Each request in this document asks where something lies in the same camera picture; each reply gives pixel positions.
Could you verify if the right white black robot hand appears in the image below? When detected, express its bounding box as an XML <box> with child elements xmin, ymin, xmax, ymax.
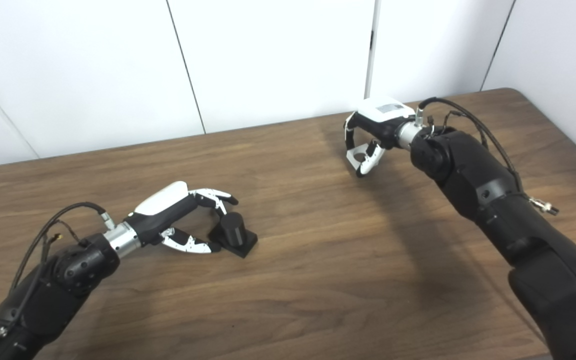
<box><xmin>343</xmin><ymin>96</ymin><xmax>417</xmax><ymax>178</ymax></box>

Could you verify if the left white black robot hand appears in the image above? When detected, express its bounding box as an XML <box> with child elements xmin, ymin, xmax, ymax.
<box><xmin>124</xmin><ymin>181</ymin><xmax>239</xmax><ymax>255</ymax></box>

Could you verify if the white square piece with hole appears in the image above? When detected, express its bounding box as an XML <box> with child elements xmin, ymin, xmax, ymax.
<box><xmin>346</xmin><ymin>142</ymin><xmax>384</xmax><ymax>176</ymax></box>

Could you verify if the black peg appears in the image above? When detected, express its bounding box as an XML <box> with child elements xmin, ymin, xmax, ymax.
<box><xmin>208</xmin><ymin>211</ymin><xmax>259</xmax><ymax>259</ymax></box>

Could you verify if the left thin black wire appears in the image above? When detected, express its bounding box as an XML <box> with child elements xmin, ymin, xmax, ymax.
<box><xmin>43</xmin><ymin>220</ymin><xmax>89</xmax><ymax>251</ymax></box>

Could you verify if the thin black wire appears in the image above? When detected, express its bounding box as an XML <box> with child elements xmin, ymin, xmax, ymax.
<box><xmin>428</xmin><ymin>110</ymin><xmax>491</xmax><ymax>151</ymax></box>
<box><xmin>43</xmin><ymin>220</ymin><xmax>89</xmax><ymax>251</ymax></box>

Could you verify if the right thin black wire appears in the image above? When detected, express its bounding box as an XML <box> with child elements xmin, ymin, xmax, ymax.
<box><xmin>428</xmin><ymin>110</ymin><xmax>491</xmax><ymax>151</ymax></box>

